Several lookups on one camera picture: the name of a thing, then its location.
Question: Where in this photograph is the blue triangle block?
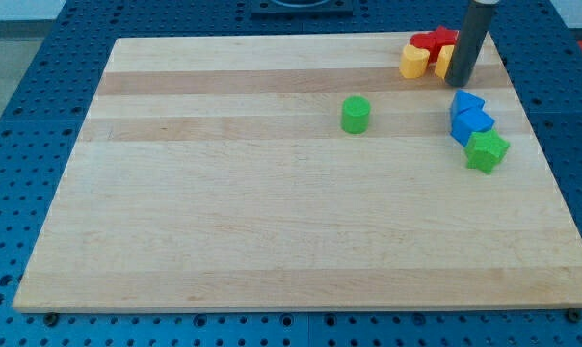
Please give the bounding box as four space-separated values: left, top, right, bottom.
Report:
450 89 486 120

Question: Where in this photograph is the light wooden board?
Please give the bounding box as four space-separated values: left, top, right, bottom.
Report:
13 32 582 313

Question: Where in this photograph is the green cylinder block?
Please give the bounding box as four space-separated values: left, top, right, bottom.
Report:
341 95 371 134

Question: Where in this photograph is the yellow heart block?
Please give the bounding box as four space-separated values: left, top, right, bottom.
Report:
399 44 430 79

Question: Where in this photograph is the blue cube block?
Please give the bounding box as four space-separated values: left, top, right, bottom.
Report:
450 108 494 147

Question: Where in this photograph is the yellow block behind rod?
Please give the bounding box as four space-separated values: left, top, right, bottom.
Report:
435 45 455 79

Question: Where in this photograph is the red round block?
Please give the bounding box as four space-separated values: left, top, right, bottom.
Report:
410 32 438 63

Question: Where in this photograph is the green star block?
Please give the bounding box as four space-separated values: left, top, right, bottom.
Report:
464 129 511 174

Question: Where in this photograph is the red star block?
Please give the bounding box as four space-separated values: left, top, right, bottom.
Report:
431 26 459 61

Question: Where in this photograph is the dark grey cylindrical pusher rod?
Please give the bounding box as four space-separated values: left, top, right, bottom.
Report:
445 0 500 88

